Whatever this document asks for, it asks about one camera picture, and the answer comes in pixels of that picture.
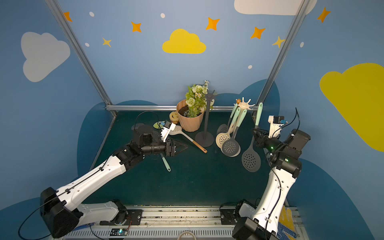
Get cream skimmer wooden handle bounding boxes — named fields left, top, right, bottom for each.
left=170, top=125, right=208, bottom=154

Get grey skimmer mint handle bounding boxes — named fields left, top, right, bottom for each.
left=242, top=103, right=263, bottom=173
left=222, top=108, right=248, bottom=157
left=161, top=154, right=171, bottom=172
left=217, top=104, right=238, bottom=135

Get cream skimmer mint handle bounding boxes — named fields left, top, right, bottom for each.
left=216, top=107, right=241, bottom=149

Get all grey slotted skimmer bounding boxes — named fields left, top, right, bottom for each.
left=131, top=123, right=144, bottom=131

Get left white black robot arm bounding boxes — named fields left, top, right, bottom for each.
left=40, top=122, right=180, bottom=239

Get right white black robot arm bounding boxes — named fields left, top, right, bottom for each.
left=232, top=129, right=311, bottom=240

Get dark grey utensil rack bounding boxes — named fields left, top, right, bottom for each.
left=195, top=90, right=215, bottom=148

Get cream utensil rack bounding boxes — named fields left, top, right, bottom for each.
left=231, top=98, right=255, bottom=134

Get pink ribbed flower pot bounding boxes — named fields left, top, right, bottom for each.
left=177, top=100, right=204, bottom=132

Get green small spatula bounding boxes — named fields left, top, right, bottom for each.
left=153, top=121, right=165, bottom=129

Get yellow smiley sponge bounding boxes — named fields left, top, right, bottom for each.
left=169, top=111, right=179, bottom=125

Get green white artificial flowers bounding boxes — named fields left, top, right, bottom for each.
left=183, top=80, right=210, bottom=118

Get yellow blue work glove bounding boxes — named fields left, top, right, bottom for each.
left=277, top=206, right=297, bottom=240

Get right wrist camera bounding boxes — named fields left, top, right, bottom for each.
left=268, top=116, right=288, bottom=139

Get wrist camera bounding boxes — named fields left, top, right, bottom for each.
left=161, top=121, right=176, bottom=143
left=268, top=116, right=288, bottom=139

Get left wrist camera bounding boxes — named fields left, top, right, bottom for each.
left=161, top=121, right=176, bottom=143

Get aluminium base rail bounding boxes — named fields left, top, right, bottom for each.
left=62, top=204, right=236, bottom=240

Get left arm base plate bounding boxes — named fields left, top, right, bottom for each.
left=113, top=209, right=143, bottom=226

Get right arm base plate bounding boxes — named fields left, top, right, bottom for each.
left=219, top=208, right=240, bottom=225

